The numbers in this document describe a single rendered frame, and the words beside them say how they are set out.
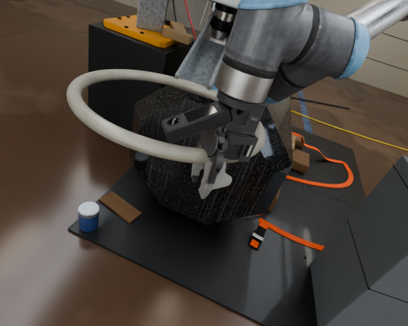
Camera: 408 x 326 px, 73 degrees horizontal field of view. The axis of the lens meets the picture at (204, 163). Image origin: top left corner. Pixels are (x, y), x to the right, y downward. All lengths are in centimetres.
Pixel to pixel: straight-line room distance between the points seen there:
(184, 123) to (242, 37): 16
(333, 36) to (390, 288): 110
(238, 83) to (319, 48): 13
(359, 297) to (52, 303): 129
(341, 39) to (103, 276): 134
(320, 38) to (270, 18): 9
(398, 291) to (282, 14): 120
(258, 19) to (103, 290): 129
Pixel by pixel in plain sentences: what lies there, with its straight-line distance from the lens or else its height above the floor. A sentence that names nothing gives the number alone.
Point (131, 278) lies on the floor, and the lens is 149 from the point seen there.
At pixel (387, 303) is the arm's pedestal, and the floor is 38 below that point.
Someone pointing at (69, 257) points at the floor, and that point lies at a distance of 156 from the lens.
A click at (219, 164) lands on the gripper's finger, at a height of 102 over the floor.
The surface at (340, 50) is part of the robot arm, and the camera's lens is 50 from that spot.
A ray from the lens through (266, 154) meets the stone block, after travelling 130.
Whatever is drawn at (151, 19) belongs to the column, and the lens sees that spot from 223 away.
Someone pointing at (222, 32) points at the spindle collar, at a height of 107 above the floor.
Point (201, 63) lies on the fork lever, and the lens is 108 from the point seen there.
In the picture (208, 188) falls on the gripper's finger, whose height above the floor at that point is 96.
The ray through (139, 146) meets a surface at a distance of 50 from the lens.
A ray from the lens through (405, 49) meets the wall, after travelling 731.
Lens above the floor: 130
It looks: 35 degrees down
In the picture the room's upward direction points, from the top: 18 degrees clockwise
